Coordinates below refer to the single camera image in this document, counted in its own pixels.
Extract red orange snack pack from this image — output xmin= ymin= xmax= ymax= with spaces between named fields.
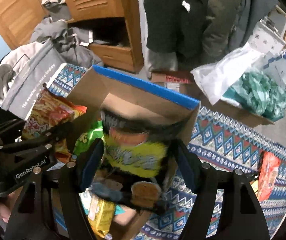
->
xmin=257 ymin=152 xmax=281 ymax=202

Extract yellow long snack pack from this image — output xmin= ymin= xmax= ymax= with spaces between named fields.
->
xmin=88 ymin=194 xmax=116 ymax=239

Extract green snack pack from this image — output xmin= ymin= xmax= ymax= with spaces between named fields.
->
xmin=73 ymin=120 xmax=104 ymax=156

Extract blue cardboard box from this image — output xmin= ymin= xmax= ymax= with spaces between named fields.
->
xmin=59 ymin=66 xmax=199 ymax=239

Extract yellow black small snack pack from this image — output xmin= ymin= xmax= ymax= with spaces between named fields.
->
xmin=101 ymin=108 xmax=187 ymax=178

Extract person's left hand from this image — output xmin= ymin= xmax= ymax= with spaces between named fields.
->
xmin=0 ymin=192 xmax=17 ymax=223

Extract red fries snack bag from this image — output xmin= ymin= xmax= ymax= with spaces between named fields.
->
xmin=22 ymin=88 xmax=87 ymax=164

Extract grey tote bag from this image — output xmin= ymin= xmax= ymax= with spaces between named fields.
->
xmin=0 ymin=39 xmax=65 ymax=120

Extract patterned blue tablecloth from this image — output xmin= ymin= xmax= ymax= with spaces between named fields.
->
xmin=45 ymin=63 xmax=286 ymax=240

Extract brown cardboard box on floor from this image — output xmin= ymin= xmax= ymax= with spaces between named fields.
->
xmin=198 ymin=92 xmax=274 ymax=128

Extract grey clothes pile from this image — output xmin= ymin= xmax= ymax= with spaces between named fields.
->
xmin=30 ymin=0 xmax=104 ymax=68

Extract teal crumpled cloth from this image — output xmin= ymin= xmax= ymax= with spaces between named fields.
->
xmin=223 ymin=71 xmax=286 ymax=121

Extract wooden panel door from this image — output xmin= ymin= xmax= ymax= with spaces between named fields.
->
xmin=0 ymin=0 xmax=46 ymax=50

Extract wooden louvered wardrobe door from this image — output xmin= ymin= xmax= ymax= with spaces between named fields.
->
xmin=66 ymin=0 xmax=144 ymax=73

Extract black hanging coat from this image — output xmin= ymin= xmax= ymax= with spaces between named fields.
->
xmin=144 ymin=0 xmax=209 ymax=58

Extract olive green hanging coat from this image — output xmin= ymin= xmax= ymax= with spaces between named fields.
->
xmin=201 ymin=0 xmax=241 ymax=64

